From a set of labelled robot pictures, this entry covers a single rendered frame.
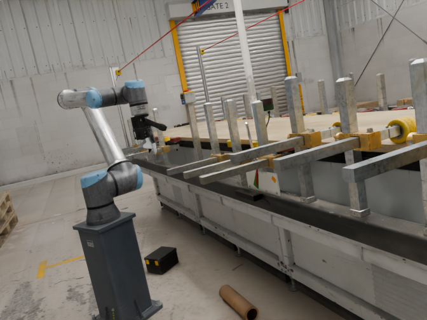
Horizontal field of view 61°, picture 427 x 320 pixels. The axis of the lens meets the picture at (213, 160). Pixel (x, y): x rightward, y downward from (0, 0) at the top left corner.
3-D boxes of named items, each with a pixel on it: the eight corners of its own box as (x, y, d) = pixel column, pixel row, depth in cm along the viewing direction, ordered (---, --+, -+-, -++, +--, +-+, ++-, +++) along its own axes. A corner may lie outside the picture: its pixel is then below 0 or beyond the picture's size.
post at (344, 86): (362, 230, 115) (343, 77, 107) (353, 227, 118) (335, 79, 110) (370, 226, 116) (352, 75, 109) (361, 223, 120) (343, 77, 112)
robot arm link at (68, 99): (49, 91, 220) (89, 87, 168) (70, 89, 228) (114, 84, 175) (54, 110, 223) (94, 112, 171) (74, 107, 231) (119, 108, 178)
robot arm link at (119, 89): (106, 88, 184) (116, 84, 174) (127, 86, 191) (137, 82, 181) (110, 106, 186) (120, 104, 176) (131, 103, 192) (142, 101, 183)
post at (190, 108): (201, 175, 227) (187, 103, 220) (197, 174, 232) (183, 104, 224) (207, 173, 229) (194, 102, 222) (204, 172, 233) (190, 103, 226)
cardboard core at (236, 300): (244, 310, 183) (218, 287, 210) (246, 324, 185) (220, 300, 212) (257, 304, 187) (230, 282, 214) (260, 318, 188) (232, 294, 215)
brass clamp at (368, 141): (368, 151, 104) (366, 134, 103) (334, 149, 116) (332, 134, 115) (383, 146, 106) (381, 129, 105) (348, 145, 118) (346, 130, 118)
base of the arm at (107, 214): (99, 226, 192) (94, 209, 190) (80, 224, 204) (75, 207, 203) (128, 214, 206) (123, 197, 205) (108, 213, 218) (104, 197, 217)
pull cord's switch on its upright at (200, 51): (216, 136, 451) (199, 45, 433) (211, 136, 465) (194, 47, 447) (221, 134, 455) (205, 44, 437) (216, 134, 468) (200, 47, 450)
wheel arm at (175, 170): (169, 177, 187) (168, 169, 187) (167, 176, 190) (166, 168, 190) (241, 157, 205) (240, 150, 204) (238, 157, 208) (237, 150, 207)
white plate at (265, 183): (279, 197, 151) (276, 173, 150) (248, 188, 175) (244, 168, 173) (281, 196, 152) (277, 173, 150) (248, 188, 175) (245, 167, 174)
